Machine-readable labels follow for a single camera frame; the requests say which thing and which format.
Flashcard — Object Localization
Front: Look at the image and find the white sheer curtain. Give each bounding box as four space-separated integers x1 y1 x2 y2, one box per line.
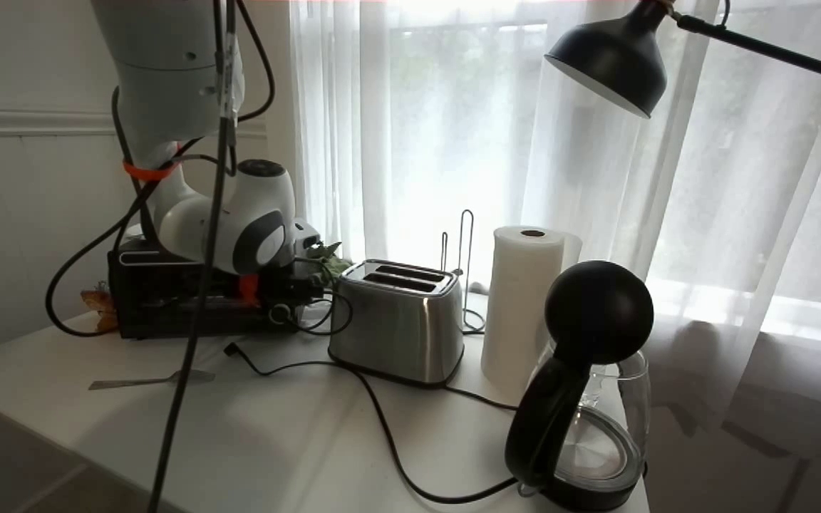
286 0 821 513

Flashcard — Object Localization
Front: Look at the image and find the small green plant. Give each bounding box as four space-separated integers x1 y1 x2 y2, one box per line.
306 236 356 287

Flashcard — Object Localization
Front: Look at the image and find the metal wire holder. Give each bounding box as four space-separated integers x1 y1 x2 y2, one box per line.
436 204 491 340

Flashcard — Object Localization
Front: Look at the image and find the silver two-slot toaster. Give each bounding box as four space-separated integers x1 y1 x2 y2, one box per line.
326 257 467 390

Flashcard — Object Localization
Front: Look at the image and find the black desk lamp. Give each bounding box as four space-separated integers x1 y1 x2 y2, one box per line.
543 0 821 122

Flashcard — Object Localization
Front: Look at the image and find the grey metal spoon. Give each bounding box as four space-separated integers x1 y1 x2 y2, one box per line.
87 367 218 394

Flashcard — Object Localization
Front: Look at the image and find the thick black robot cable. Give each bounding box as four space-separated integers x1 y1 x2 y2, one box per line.
144 0 242 513

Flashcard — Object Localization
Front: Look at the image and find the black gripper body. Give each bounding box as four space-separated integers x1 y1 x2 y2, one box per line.
259 247 332 308

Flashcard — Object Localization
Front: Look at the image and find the orange leaf decoration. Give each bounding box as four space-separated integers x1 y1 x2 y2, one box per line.
77 285 125 340

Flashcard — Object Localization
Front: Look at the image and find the white paper towel roll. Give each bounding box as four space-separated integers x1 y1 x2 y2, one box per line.
479 223 586 394

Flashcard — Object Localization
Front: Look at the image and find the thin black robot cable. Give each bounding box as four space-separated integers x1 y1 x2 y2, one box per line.
44 0 279 342

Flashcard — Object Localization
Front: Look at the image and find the black coffee maker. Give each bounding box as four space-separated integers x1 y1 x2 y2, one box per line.
503 260 657 513

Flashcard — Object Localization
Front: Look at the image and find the black power cable with plug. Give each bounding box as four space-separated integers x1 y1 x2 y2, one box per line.
221 340 526 506

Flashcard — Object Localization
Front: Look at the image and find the black toaster oven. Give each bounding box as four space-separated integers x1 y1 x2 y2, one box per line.
105 236 310 342

